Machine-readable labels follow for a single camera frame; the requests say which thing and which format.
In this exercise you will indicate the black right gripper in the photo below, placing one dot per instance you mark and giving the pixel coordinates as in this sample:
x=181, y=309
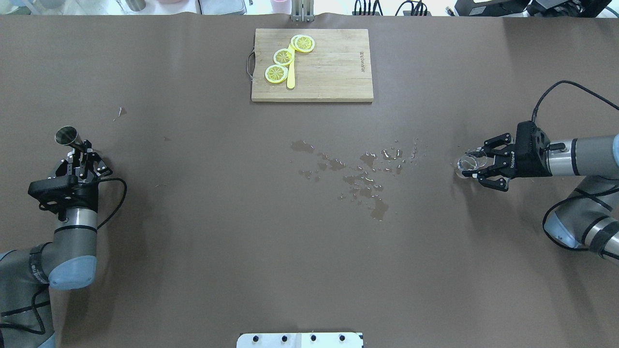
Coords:
x=510, y=161

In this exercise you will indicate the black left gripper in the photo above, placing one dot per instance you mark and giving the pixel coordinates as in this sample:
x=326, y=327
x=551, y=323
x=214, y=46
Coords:
x=80, y=197

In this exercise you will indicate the small clear glass measuring cup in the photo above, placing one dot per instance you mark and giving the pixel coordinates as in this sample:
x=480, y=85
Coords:
x=470, y=161

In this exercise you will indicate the steel double jigger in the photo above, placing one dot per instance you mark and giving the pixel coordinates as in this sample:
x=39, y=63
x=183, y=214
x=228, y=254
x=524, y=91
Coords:
x=68, y=136

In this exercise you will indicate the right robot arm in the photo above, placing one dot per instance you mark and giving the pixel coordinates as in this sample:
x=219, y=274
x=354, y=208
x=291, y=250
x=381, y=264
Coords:
x=581, y=222

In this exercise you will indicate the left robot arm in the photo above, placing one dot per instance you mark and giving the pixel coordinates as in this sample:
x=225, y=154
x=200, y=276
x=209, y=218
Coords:
x=67, y=262

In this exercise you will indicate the pink plastic cup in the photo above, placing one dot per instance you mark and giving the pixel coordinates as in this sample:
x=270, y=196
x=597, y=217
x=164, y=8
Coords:
x=281, y=6

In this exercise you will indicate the wooden cutting board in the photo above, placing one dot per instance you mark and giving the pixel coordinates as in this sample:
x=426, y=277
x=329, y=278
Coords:
x=337, y=70

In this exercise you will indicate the grey metal tray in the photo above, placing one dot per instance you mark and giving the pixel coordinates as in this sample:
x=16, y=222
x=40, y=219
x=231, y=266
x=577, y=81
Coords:
x=222, y=7

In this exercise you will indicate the middle lemon slice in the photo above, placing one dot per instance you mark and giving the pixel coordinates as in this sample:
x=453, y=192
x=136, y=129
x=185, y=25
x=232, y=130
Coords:
x=284, y=56

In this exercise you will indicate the far lemon slice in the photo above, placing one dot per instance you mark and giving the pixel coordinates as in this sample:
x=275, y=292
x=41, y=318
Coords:
x=303, y=43

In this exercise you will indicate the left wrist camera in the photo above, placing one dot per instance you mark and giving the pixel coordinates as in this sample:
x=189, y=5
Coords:
x=52, y=186

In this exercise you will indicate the lemon slice near handle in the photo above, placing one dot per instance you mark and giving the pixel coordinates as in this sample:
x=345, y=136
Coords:
x=275, y=74

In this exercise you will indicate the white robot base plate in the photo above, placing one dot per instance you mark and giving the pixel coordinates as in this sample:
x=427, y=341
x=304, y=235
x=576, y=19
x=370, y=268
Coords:
x=301, y=340

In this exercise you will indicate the aluminium frame post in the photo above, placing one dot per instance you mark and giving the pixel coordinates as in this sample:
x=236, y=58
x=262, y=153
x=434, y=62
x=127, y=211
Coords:
x=302, y=11

